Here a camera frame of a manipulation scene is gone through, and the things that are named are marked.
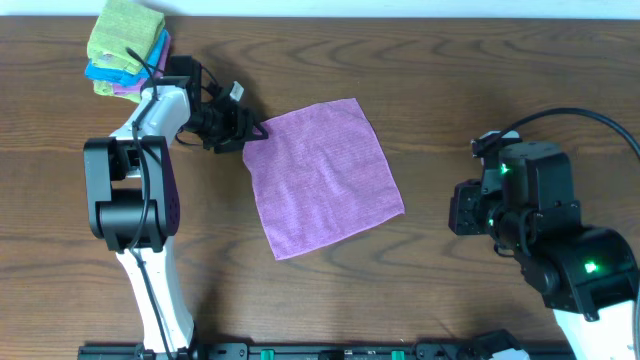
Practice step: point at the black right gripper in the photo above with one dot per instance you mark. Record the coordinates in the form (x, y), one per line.
(463, 210)

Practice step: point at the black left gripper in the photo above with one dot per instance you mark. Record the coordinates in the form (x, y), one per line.
(239, 129)

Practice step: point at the purple microfiber cloth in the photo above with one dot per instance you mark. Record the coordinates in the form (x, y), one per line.
(320, 177)

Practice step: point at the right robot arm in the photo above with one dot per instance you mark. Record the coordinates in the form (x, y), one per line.
(586, 274)

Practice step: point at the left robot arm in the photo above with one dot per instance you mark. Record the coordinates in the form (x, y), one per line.
(133, 201)

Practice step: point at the green folded cloth at bottom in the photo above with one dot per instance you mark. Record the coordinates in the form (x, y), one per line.
(132, 93)

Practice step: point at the green folded cloth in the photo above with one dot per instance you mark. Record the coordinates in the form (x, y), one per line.
(124, 24)
(132, 93)

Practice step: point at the green folded cloth on top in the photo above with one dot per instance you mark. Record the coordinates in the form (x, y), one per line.
(124, 24)

